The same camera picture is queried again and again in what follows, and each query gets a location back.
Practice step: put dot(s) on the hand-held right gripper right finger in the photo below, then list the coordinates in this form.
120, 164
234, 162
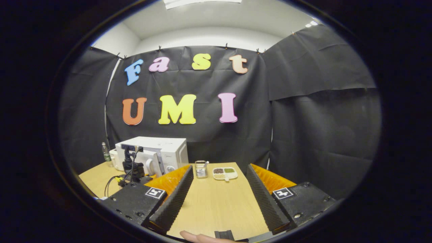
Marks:
266, 202

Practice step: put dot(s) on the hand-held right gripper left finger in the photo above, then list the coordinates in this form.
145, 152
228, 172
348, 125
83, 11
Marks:
175, 199

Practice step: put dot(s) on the white microwave oven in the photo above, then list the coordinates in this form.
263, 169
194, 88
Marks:
168, 148

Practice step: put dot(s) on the white toaster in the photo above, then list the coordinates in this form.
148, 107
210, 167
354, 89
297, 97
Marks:
114, 160

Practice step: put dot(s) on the clear plastic water bottle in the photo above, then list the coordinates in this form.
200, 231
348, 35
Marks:
106, 156

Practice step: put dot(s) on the white divided dish with grains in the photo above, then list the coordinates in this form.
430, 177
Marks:
224, 173

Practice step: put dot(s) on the black backdrop cloth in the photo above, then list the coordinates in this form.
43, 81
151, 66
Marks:
303, 118

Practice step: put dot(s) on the large ceiling light panel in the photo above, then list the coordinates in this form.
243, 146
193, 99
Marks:
202, 2

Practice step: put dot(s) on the small ceiling light panel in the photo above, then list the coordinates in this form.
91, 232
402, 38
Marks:
311, 24

